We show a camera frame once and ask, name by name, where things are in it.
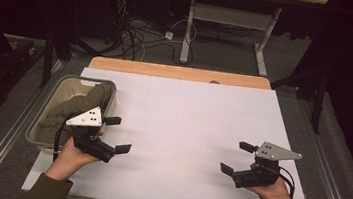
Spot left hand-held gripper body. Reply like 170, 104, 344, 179
61, 102, 121, 165

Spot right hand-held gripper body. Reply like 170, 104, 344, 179
230, 138, 304, 196

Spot olive green pants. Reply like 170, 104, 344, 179
38, 75, 115, 143

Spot beige plastic basket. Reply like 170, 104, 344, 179
23, 70, 120, 162

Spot person's right hand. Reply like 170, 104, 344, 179
243, 175, 294, 199

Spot person's left hand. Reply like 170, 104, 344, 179
44, 135, 103, 185

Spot white table board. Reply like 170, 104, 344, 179
21, 61, 326, 199

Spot wooden table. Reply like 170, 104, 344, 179
87, 55, 274, 90

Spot black metal stand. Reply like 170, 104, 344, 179
265, 49, 334, 137
38, 13, 121, 97

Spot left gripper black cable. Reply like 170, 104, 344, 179
52, 109, 80, 164

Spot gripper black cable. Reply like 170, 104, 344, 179
52, 109, 80, 164
258, 164, 297, 199

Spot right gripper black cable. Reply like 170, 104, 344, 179
258, 164, 297, 199

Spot metal floor rail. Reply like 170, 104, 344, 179
0, 52, 66, 199
287, 99, 353, 199

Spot tangle of floor cables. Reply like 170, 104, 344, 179
108, 0, 200, 68

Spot white frame desk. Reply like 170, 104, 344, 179
167, 0, 329, 83

